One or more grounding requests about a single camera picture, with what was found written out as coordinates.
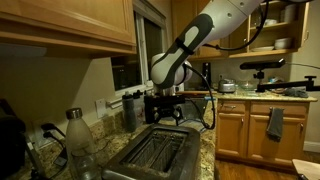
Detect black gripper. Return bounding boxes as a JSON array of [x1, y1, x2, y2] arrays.
[[155, 104, 183, 127]]

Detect stainless steel two-slot toaster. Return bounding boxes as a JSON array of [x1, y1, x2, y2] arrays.
[[101, 123, 202, 180]]

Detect stainless steel sink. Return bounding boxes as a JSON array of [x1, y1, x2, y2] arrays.
[[179, 98, 210, 124]]

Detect white bottle with black cap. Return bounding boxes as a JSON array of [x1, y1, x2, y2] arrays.
[[133, 89, 145, 125]]

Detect wooden cutting board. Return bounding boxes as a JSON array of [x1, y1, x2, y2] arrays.
[[184, 89, 218, 98]]

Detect grey sports bottle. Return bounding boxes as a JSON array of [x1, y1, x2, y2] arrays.
[[121, 91, 138, 133]]

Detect tall black cylinder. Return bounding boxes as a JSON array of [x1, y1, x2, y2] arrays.
[[201, 62, 212, 91]]

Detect metal pot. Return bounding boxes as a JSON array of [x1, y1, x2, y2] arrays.
[[217, 78, 238, 94]]

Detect kitchen window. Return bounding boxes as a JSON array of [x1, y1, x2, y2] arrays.
[[110, 9, 168, 94]]

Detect glass bowl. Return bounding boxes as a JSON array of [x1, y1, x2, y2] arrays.
[[237, 79, 258, 91]]

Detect clear bottle with metal cap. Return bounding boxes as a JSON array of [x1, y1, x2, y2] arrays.
[[64, 107, 102, 180]]

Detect wooden peninsula base cabinet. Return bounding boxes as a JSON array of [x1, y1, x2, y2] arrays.
[[214, 98, 318, 168]]

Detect grey hanging towel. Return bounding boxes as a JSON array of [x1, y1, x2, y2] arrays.
[[265, 107, 285, 143]]

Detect open wooden dish cabinet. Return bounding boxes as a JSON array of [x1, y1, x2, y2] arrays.
[[171, 0, 311, 62]]

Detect grey crumpled cloth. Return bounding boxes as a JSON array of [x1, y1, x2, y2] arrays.
[[283, 87, 310, 99]]

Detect stack of white bowls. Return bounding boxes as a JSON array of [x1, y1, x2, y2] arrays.
[[273, 37, 294, 51]]

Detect white cups on shelf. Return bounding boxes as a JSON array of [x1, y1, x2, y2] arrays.
[[261, 18, 279, 27]]

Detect tall stack of white dishes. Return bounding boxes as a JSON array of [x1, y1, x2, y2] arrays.
[[279, 3, 298, 24]]

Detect black countertop appliance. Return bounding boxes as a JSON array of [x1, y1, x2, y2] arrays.
[[0, 99, 28, 180]]

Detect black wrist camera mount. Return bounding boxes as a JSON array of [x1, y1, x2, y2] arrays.
[[154, 94, 187, 107]]

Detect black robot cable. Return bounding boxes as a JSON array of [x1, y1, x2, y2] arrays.
[[183, 0, 270, 131]]

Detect white wall switch plate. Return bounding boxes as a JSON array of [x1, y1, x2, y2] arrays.
[[94, 98, 108, 120]]

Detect black stereo camera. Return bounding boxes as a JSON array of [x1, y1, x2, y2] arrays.
[[239, 58, 287, 72]]

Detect wall outlet with black plugs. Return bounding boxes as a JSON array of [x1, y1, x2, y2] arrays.
[[31, 122, 68, 149]]

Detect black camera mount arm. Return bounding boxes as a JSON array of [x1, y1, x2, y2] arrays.
[[252, 69, 320, 94]]

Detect wooden upper wall cabinet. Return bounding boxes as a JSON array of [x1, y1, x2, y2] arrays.
[[0, 0, 138, 60]]

